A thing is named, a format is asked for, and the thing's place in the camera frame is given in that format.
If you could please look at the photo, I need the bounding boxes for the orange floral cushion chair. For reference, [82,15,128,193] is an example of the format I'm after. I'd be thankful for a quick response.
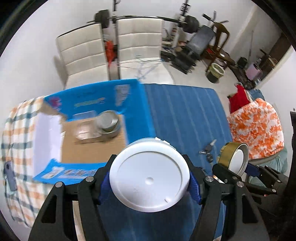
[227,98,285,160]

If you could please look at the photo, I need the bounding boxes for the blue cardboard box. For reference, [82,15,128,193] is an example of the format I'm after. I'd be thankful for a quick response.
[33,79,155,184]

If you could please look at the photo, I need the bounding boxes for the white barbell rack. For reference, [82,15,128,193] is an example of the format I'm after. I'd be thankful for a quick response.
[170,0,190,48]

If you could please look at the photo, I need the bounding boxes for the red cloth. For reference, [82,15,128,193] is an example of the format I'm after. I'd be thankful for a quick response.
[227,84,251,113]

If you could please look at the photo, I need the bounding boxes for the checked orange green cloth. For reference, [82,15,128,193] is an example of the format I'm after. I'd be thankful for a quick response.
[1,96,53,228]

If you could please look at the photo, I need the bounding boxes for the brown wooden chair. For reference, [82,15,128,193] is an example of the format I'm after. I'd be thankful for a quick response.
[202,11,235,70]

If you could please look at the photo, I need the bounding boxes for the white padded chair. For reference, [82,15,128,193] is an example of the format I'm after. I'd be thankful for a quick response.
[56,23,109,89]
[116,17,174,84]

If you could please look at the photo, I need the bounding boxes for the grey metal tin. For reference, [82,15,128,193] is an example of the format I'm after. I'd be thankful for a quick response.
[95,110,120,141]

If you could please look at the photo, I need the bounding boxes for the blue striped tablecloth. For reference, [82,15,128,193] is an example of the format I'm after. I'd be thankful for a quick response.
[98,84,232,240]

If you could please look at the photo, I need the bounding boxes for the barbell with black weights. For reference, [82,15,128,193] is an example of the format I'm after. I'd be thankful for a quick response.
[87,9,200,34]

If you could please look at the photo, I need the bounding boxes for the clear plastic cube box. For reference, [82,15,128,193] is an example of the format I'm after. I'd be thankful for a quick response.
[73,110,100,144]

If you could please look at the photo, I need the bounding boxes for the black car keys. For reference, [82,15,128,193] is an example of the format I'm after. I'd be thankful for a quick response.
[199,139,216,163]

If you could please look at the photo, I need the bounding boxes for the blue smartphone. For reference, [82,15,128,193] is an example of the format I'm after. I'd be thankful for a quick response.
[4,161,17,192]

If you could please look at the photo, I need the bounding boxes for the white wire hangers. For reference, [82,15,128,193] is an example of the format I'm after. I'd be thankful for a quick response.
[117,55,163,80]

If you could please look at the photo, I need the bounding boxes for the left white padded chair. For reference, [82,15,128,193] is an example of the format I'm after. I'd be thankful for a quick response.
[56,23,109,89]

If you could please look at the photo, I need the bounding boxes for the pink small suitcase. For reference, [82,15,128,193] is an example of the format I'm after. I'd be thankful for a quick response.
[245,63,262,81]

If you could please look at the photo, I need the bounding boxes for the black weight bench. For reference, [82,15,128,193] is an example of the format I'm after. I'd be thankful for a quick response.
[171,25,215,74]

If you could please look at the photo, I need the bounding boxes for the right white padded chair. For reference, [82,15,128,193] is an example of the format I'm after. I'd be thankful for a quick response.
[116,17,174,84]

